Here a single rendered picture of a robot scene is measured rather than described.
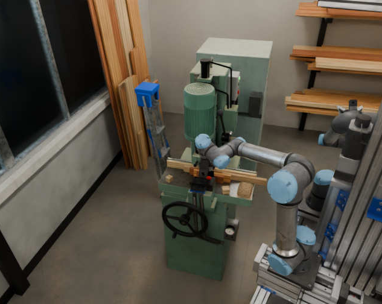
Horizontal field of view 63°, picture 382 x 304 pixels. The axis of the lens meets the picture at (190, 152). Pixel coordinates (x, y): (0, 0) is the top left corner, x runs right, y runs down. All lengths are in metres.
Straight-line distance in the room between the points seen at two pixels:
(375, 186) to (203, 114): 0.90
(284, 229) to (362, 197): 0.39
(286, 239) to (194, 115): 0.81
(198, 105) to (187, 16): 2.55
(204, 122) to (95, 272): 1.59
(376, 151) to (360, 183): 0.16
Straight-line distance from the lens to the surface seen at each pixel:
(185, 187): 1.98
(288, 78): 4.20
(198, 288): 2.60
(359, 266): 1.88
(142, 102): 2.69
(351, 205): 1.61
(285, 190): 1.24
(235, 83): 2.01
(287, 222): 1.38
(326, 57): 3.64
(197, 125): 1.79
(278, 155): 1.43
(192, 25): 4.18
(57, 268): 2.92
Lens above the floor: 2.22
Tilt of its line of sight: 35 degrees down
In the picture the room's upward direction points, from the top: 1 degrees counter-clockwise
